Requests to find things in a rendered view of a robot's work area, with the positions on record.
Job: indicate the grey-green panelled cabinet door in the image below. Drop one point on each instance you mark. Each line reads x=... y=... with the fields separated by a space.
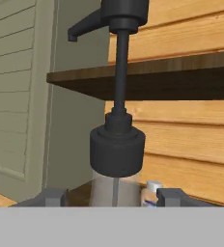
x=12 y=93

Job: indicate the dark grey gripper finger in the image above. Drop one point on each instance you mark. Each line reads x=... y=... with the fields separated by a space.
x=52 y=197

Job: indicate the dark wooden shelf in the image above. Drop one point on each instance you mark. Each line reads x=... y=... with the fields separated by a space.
x=181 y=78

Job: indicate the clear black-pump dispenser bottle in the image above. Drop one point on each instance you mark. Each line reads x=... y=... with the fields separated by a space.
x=118 y=151

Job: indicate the small white-capped bottle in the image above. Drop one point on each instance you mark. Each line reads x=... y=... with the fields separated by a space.
x=150 y=194

